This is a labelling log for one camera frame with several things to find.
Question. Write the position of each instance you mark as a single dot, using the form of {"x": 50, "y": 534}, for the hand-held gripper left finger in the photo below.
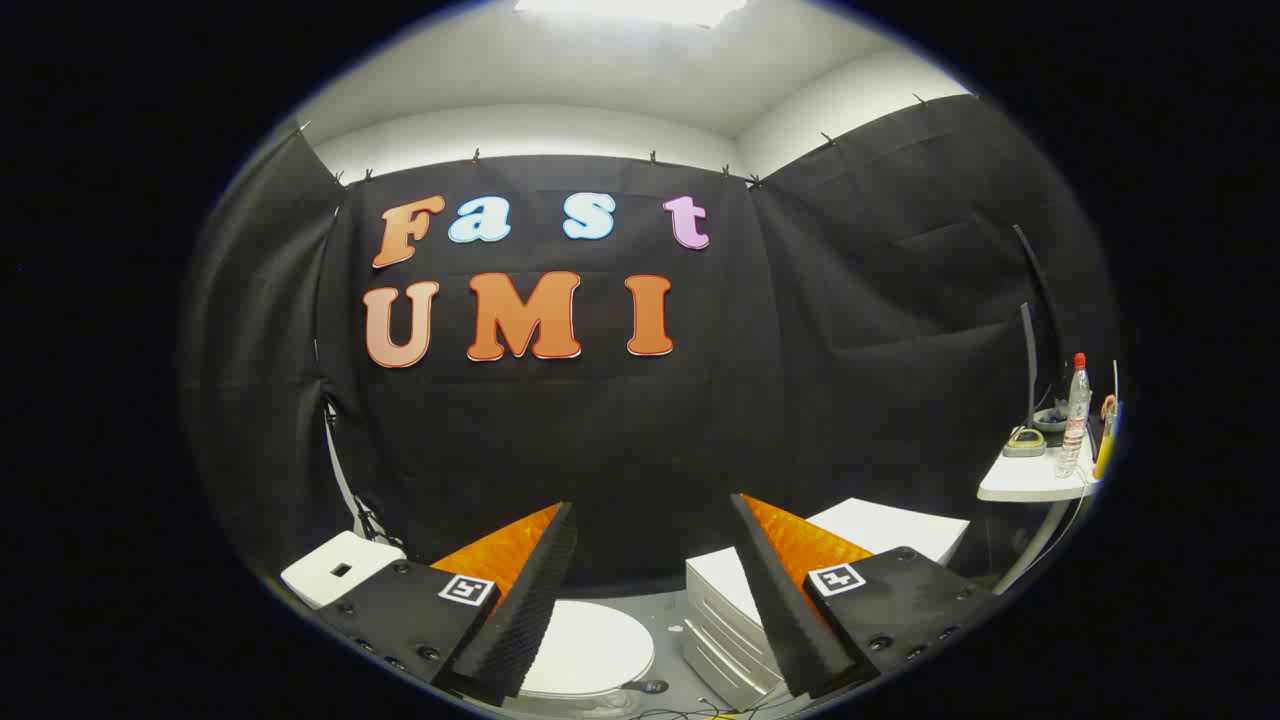
{"x": 530, "y": 610}

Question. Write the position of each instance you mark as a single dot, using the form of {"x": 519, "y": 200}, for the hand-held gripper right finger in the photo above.
{"x": 790, "y": 620}

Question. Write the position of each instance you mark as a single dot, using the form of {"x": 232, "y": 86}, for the white drawer cabinet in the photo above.
{"x": 720, "y": 600}

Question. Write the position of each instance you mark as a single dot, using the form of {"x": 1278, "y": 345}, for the black backdrop cloth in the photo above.
{"x": 620, "y": 440}

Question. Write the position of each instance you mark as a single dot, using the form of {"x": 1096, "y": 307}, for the white box with slot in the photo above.
{"x": 335, "y": 570}

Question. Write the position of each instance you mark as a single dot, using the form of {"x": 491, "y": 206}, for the white pole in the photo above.
{"x": 342, "y": 480}

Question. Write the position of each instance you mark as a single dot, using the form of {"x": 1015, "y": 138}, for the white side table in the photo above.
{"x": 1025, "y": 480}

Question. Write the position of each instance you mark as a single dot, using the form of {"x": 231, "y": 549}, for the grey tape roll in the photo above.
{"x": 1023, "y": 443}

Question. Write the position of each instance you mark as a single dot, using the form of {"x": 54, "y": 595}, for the dark bowl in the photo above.
{"x": 1050, "y": 420}

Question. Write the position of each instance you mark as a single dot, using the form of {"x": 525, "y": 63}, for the clear plastic bottle red cap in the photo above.
{"x": 1075, "y": 420}

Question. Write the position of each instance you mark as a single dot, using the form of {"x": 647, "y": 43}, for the yellow stick tool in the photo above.
{"x": 1106, "y": 450}

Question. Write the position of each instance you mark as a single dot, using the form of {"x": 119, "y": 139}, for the ceiling light panel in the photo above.
{"x": 630, "y": 8}

